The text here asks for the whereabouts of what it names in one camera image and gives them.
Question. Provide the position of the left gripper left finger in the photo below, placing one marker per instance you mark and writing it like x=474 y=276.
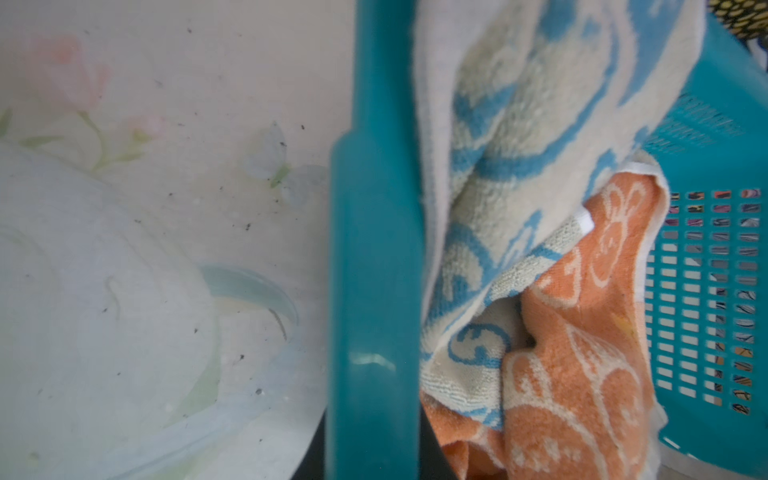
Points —
x=312 y=465

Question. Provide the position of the orange patterned towel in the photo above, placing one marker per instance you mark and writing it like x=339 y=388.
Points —
x=565 y=364

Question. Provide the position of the blue and cream towel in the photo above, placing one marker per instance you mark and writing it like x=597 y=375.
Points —
x=525 y=110

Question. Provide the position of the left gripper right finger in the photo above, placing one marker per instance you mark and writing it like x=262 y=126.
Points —
x=433 y=464

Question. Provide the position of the teal plastic basket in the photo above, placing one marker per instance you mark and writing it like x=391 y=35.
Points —
x=705 y=296

